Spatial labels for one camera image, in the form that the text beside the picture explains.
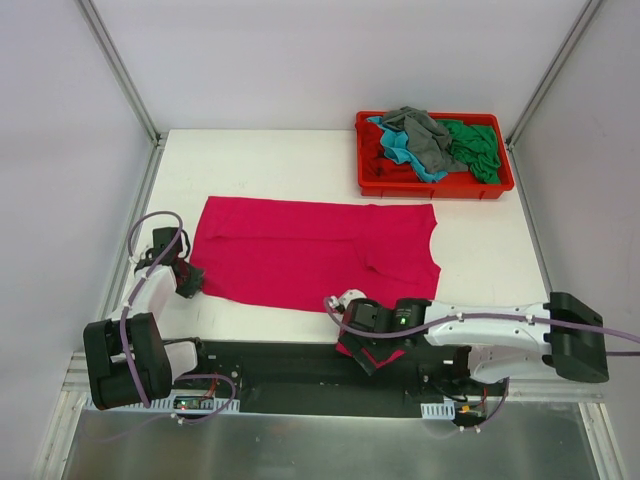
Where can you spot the right aluminium frame post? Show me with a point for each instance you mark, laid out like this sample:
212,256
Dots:
580,26

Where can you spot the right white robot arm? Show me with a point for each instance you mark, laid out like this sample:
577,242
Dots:
490,344

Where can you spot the left aluminium frame post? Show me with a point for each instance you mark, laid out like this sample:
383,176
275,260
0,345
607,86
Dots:
109,50

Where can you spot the red plastic bin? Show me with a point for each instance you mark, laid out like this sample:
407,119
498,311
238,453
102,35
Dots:
461,185

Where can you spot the teal t shirt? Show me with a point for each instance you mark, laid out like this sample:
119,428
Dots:
394,146

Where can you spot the magenta t shirt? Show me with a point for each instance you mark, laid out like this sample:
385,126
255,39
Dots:
292,255

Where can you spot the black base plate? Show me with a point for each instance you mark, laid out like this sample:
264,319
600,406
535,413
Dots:
308,379

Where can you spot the aluminium frame post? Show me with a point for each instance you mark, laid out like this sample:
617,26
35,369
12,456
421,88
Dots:
109,50
580,26

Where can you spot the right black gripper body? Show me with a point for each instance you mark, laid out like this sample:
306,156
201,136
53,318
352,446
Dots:
364,355

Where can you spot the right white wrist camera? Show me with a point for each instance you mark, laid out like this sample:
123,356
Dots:
341,303

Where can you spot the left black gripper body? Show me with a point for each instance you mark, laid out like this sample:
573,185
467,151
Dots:
189,279

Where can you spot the right white cable duct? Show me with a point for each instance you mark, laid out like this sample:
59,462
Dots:
444,410

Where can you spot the white cable duct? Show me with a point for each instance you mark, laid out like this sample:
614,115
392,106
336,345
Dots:
444,410
185,404

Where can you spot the red t shirt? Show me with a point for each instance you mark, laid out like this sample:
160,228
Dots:
376,166

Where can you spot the green t shirt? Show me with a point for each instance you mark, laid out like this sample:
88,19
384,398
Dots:
475,146

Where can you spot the grey t shirt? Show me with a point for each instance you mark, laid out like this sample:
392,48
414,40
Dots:
428,140

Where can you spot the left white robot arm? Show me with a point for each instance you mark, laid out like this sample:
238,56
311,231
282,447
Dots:
127,360

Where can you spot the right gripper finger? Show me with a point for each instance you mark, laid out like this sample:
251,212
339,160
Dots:
349,345
368,363

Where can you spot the left white cable duct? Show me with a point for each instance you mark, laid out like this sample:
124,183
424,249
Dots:
185,404

